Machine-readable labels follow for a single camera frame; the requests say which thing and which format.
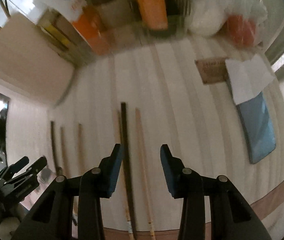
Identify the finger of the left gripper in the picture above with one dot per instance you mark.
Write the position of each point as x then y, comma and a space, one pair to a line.
8, 172
32, 170

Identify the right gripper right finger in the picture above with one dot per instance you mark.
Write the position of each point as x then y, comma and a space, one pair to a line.
172, 168

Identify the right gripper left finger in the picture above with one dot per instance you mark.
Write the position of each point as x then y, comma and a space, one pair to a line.
110, 169

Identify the striped cat table cloth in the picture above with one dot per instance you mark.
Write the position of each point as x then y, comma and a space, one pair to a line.
198, 122

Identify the blue phone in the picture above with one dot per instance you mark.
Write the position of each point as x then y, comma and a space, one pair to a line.
257, 127

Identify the pink utensil holder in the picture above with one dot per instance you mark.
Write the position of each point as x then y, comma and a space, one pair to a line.
29, 65

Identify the brown card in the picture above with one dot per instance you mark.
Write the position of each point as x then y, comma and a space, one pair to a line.
212, 70

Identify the white tissue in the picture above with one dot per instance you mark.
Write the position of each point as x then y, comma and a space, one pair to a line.
248, 78

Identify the clear storage tray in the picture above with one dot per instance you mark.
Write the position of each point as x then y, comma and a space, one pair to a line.
83, 54

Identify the yellow seasoning box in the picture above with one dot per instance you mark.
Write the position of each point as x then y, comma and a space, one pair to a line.
50, 23

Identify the orange seasoning packet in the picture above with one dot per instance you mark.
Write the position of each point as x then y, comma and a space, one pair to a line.
86, 21

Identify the glass spice jar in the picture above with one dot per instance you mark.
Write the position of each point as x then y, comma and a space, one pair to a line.
118, 18

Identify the red cap soy sauce bottle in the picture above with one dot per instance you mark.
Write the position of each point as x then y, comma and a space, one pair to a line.
160, 17

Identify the clear plastic bag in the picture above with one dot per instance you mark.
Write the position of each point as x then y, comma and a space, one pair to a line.
242, 20

